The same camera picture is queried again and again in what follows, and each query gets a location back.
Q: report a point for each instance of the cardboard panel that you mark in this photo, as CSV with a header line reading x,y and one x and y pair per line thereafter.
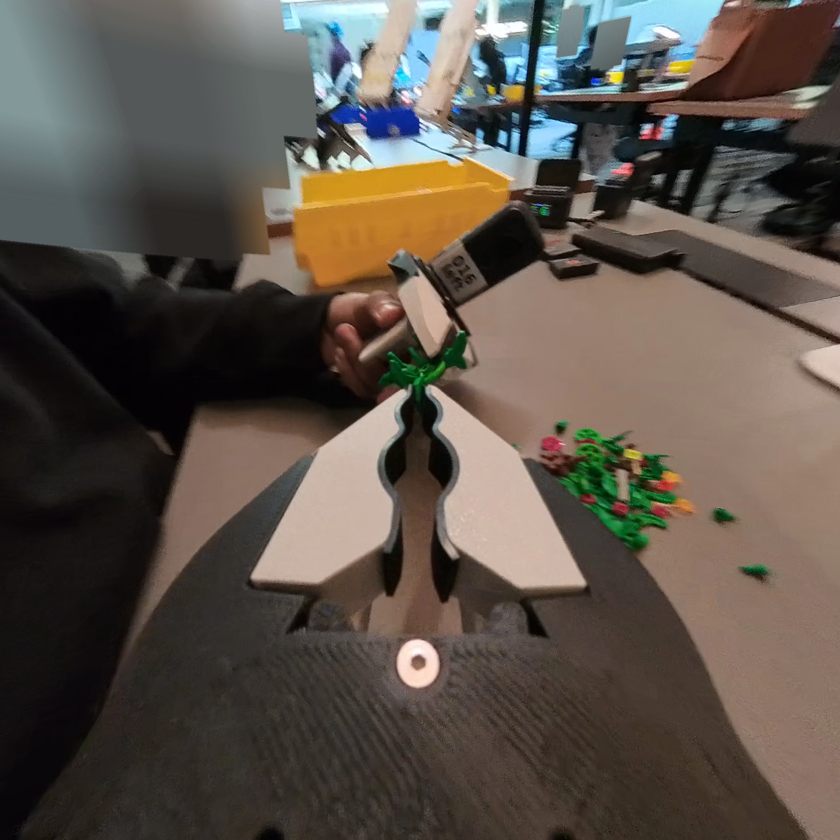
x,y
449,59
387,52

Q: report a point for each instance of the black desk mat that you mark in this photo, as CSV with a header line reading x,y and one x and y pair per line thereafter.
x,y
754,282

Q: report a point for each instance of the brown bag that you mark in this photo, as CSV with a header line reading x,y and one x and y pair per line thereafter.
x,y
754,46

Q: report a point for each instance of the yellow plastic bin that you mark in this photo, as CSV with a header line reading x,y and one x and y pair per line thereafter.
x,y
380,223

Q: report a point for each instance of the person's left forearm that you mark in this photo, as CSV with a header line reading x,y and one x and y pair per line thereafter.
x,y
229,341

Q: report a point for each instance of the flat black box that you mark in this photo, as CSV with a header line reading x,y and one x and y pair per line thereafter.
x,y
623,249

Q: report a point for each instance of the long wooden desk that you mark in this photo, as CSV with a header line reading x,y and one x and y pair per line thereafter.
x,y
623,97

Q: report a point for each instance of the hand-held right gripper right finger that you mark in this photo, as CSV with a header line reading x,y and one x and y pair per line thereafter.
x,y
512,525

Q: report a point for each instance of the black pole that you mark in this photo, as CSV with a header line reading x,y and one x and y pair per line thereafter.
x,y
533,65

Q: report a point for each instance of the small black pack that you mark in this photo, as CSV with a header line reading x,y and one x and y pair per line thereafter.
x,y
563,248
574,267

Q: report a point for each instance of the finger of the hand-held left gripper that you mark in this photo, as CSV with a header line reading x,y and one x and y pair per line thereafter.
x,y
433,321

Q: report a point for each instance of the person's left hand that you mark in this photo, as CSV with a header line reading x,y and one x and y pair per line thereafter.
x,y
354,328

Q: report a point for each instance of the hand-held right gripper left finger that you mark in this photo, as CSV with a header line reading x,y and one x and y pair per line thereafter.
x,y
328,525

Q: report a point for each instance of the black charging case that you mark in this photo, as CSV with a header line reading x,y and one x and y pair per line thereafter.
x,y
551,197
617,197

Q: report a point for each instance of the green round toy stud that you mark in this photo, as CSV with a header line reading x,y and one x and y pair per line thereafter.
x,y
724,515

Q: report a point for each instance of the person's black jacket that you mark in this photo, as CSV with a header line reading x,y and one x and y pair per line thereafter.
x,y
65,525

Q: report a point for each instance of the white metal stand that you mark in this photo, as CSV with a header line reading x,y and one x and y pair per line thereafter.
x,y
823,367

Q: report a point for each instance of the green toy leaf piece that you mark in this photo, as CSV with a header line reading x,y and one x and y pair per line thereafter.
x,y
754,571

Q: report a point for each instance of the green spiky toy plant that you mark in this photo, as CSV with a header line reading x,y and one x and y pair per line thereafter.
x,y
420,371

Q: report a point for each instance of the pile of toy brick pieces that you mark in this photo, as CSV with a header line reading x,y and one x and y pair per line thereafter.
x,y
610,485

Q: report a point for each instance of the small blue bin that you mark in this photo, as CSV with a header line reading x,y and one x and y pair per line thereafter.
x,y
392,123

